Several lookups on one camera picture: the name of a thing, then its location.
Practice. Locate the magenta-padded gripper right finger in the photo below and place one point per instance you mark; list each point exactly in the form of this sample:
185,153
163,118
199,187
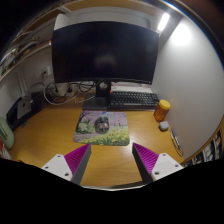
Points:
146,160

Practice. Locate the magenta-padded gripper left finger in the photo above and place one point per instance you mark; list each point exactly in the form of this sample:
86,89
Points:
78,160

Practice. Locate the transparent computer mouse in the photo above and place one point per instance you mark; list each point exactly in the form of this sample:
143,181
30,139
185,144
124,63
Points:
102,125

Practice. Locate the flower meadow print mouse pad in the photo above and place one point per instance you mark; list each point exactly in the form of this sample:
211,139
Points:
118,131

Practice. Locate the small grey earbuds case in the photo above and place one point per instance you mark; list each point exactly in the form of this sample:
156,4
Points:
164,126

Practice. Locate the amber jar with yellow lid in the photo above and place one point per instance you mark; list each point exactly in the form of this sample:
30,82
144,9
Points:
161,111

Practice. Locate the dark mechanical keyboard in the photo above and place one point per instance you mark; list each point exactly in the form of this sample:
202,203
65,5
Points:
133,99

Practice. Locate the silver and black computer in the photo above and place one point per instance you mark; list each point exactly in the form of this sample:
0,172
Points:
24,106

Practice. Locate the pale green jug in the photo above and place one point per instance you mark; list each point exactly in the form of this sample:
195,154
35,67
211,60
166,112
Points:
6,133

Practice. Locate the black computer monitor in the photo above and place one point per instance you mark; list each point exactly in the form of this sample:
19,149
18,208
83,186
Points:
103,53

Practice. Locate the white tube light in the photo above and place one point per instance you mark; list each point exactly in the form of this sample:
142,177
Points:
163,22

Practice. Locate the white wall outlet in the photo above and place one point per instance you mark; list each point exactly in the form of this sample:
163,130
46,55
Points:
46,71

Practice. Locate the wooden wall shelf unit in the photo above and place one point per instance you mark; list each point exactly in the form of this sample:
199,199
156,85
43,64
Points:
30,50

